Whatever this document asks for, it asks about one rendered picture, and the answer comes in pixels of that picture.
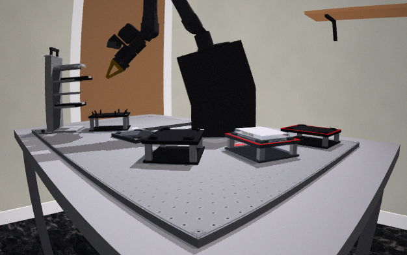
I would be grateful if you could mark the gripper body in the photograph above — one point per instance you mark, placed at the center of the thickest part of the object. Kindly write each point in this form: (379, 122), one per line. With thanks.
(126, 60)

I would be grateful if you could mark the dark grey shelf rack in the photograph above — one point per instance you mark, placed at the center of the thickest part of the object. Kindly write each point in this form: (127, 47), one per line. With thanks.
(53, 85)

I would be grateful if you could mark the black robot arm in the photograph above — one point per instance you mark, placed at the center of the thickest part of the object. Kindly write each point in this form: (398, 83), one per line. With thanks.
(150, 29)

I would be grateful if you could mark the white microplate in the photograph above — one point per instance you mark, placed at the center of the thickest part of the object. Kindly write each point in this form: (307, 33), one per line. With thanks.
(262, 134)

